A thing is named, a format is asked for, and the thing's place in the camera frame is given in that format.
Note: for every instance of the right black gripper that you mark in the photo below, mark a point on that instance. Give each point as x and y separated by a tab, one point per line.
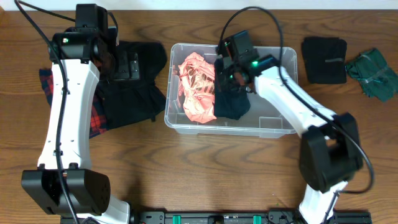
226	70

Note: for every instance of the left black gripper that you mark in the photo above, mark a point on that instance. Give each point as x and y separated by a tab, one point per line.
129	65

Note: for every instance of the dark navy shirt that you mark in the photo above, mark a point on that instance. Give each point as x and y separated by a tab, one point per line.
232	105

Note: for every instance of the pink shirt with gold letters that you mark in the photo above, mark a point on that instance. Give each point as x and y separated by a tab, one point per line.
197	84

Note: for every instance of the black shirt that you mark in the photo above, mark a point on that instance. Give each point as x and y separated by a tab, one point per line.
324	59

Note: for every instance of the dark green shirt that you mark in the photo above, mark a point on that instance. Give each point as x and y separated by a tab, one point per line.
375	76

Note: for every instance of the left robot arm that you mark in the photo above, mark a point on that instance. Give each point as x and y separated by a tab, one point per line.
63	183

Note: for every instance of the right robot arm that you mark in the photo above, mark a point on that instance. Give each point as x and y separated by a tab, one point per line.
329	149

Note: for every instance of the large black folded garment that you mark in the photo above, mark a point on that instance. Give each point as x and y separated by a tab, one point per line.
128	102

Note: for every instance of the clear plastic storage bin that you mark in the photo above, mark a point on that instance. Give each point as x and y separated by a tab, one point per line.
262	120

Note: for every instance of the red navy plaid shirt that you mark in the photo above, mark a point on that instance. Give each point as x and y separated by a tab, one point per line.
98	123

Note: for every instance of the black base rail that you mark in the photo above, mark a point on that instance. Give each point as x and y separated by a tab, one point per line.
272	216

